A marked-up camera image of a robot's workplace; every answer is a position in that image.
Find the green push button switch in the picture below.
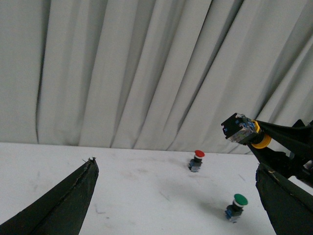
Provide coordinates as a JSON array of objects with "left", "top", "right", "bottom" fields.
[{"left": 225, "top": 193, "right": 248, "bottom": 223}]

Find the red push button switch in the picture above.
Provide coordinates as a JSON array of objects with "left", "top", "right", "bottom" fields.
[{"left": 188, "top": 150, "right": 205, "bottom": 172}]

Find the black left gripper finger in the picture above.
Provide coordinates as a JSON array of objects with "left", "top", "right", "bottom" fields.
[{"left": 0, "top": 158, "right": 99, "bottom": 235}]

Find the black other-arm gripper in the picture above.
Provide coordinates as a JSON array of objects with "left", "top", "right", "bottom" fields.
[{"left": 247, "top": 119, "right": 313, "bottom": 235}]

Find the white pleated curtain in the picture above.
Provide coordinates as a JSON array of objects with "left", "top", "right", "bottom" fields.
[{"left": 0, "top": 0, "right": 313, "bottom": 154}]

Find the yellow push button switch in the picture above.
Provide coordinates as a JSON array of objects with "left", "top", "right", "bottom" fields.
[{"left": 221, "top": 113, "right": 272, "bottom": 149}]

